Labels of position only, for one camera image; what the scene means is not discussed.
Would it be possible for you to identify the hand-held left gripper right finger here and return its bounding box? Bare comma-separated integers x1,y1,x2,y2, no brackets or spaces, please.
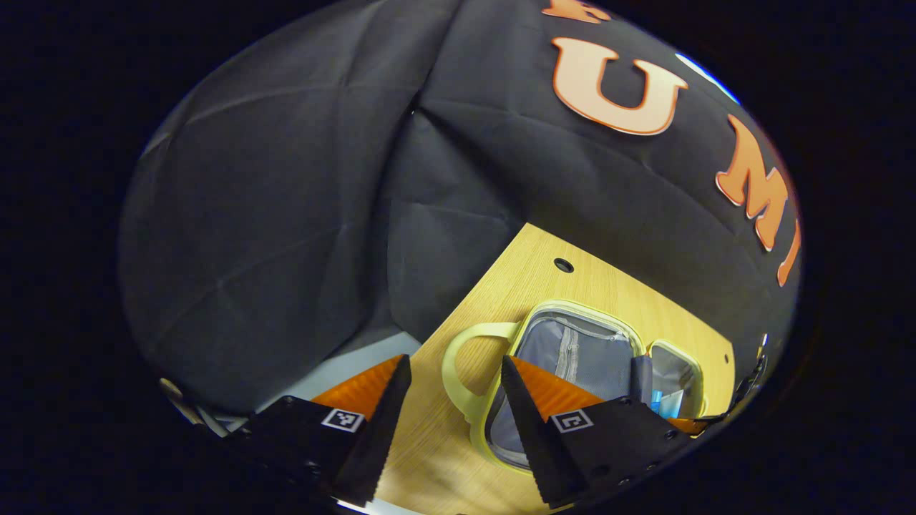
500,355,693,510

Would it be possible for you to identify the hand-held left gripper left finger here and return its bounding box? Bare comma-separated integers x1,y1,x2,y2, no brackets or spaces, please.
229,354,414,507

